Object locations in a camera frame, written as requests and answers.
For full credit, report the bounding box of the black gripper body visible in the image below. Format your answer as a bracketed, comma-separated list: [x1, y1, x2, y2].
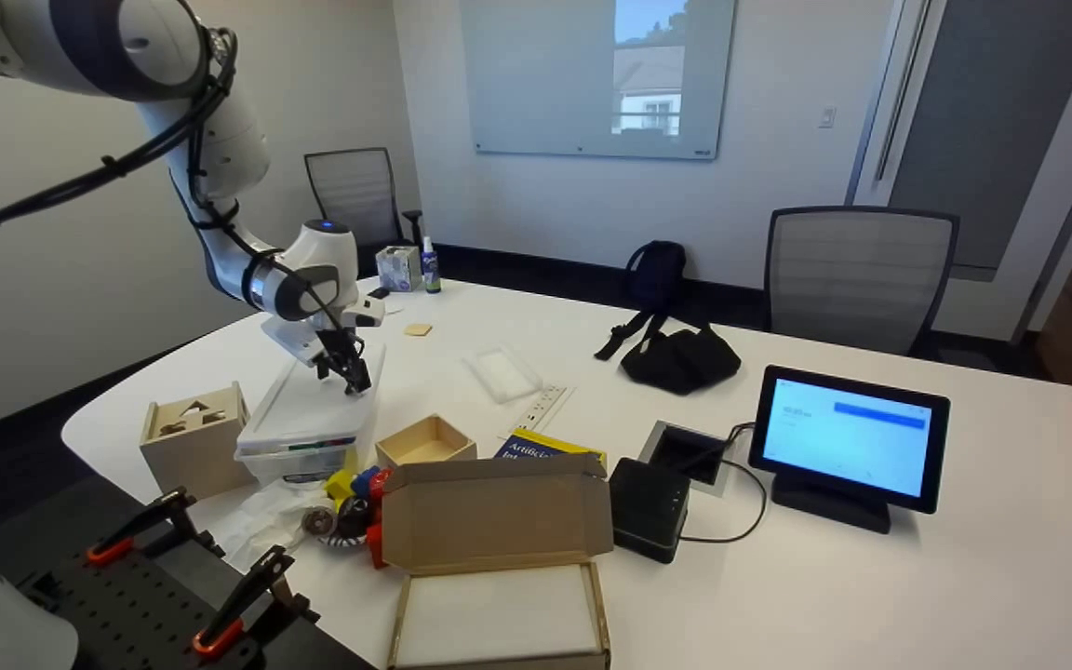
[273, 308, 363, 374]

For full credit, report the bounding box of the white plastic lid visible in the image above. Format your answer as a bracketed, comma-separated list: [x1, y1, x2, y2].
[239, 366, 375, 454]

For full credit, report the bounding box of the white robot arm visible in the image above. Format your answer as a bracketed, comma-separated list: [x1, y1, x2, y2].
[0, 0, 371, 395]

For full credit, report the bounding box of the clear plastic container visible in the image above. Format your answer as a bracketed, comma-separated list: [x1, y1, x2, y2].
[235, 436, 358, 484]

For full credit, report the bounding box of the small open wooden box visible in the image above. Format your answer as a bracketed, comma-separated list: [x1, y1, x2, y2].
[375, 417, 478, 466]

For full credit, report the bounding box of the whiteboard cleaner spray bottle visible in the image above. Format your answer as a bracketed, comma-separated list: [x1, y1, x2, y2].
[421, 235, 442, 293]

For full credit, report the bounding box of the colourful toy pile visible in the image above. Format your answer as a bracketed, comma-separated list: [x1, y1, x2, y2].
[301, 466, 393, 571]

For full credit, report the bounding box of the black mesh office chair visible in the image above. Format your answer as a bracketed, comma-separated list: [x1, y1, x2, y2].
[301, 144, 421, 275]

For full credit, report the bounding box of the wooden shape sorter box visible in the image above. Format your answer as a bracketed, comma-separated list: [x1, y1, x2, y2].
[138, 387, 250, 498]

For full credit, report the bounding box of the yellow blue booklet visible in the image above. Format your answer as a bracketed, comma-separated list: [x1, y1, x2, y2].
[496, 430, 607, 466]

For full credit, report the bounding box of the open cardboard box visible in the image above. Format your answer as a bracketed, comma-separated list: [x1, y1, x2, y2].
[383, 457, 616, 670]

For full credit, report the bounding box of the black power adapter box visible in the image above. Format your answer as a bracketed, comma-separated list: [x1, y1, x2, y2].
[610, 457, 688, 561]

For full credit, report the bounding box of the glass whiteboard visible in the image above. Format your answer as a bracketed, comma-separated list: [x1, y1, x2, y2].
[463, 0, 736, 163]

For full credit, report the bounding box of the black tablet display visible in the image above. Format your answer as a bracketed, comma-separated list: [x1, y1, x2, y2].
[749, 366, 951, 531]

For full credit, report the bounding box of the grey mesh office chair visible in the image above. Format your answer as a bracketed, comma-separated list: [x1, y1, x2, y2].
[765, 204, 956, 353]

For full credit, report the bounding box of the orange handled clamp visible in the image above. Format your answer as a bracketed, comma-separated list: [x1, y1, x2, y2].
[192, 544, 309, 660]
[81, 488, 216, 571]

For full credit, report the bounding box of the black bag with straps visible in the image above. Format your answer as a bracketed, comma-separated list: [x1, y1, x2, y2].
[596, 242, 742, 395]

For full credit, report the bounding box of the table cable port box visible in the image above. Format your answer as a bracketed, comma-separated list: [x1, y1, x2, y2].
[642, 422, 725, 484]

